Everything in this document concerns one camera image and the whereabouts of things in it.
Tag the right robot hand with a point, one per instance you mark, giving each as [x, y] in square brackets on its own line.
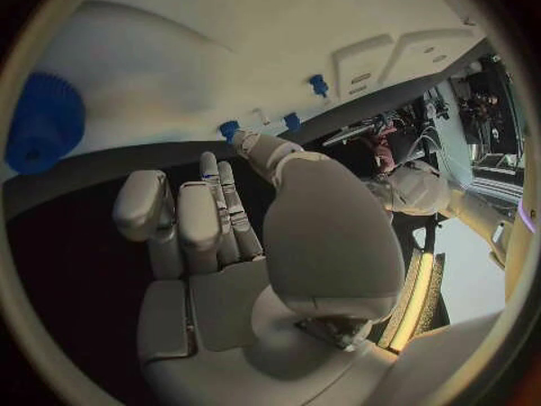
[329, 237]

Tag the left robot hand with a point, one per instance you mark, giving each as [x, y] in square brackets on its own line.
[416, 189]

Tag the white task board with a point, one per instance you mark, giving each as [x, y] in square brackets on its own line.
[236, 40]

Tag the glowing light bar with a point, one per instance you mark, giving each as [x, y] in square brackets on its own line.
[416, 297]

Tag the blue peg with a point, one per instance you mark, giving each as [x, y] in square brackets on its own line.
[317, 84]
[292, 122]
[228, 130]

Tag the blue gear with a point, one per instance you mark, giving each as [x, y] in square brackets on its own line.
[44, 125]

